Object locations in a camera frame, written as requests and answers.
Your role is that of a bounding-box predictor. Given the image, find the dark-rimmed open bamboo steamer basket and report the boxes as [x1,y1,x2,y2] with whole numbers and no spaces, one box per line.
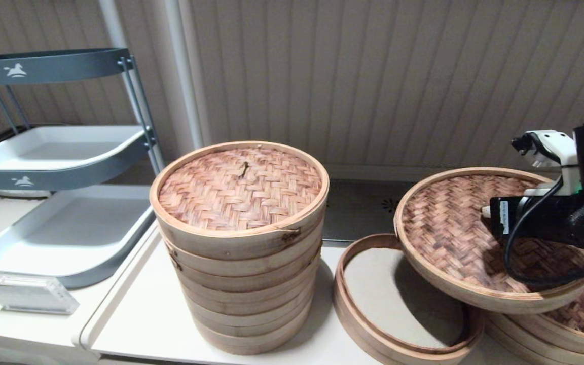
[334,233,485,358]

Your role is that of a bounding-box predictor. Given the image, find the light bamboo steamer basket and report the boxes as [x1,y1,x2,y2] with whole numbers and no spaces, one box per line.
[485,314,584,365]
[334,294,483,365]

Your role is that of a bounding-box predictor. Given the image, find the bamboo steamer with white liner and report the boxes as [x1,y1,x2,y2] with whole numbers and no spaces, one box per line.
[344,247,465,348]

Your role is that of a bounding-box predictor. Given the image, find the large woven bamboo steamer lid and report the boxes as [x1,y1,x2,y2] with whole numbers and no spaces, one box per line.
[149,141,330,260]

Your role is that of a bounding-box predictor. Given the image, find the large bamboo steamer basket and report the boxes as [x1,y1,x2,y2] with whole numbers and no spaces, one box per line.
[174,253,320,305]
[196,309,313,355]
[163,231,323,278]
[183,276,318,320]
[191,294,315,338]

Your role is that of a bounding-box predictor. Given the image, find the big white rack tray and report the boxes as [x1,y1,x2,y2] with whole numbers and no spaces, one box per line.
[0,186,156,278]

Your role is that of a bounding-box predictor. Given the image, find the thin white pipe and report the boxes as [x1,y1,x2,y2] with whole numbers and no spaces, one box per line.
[98,0,130,56]

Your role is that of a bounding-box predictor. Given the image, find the small white rack tray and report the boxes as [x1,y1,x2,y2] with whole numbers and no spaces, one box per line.
[0,126,145,173]

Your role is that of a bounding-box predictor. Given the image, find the dark blue tiered rack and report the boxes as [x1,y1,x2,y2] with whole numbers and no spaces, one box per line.
[0,48,166,290]

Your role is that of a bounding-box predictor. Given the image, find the white round appliance base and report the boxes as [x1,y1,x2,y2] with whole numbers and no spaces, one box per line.
[0,189,52,199]

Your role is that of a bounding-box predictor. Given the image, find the clear acrylic sign holder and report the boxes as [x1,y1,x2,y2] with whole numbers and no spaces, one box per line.
[0,274,80,316]

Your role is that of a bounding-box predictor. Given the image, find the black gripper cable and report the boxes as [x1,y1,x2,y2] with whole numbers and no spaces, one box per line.
[504,175,584,290]

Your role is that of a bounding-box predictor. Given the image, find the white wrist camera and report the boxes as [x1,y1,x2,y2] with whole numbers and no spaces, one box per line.
[512,130,582,197]

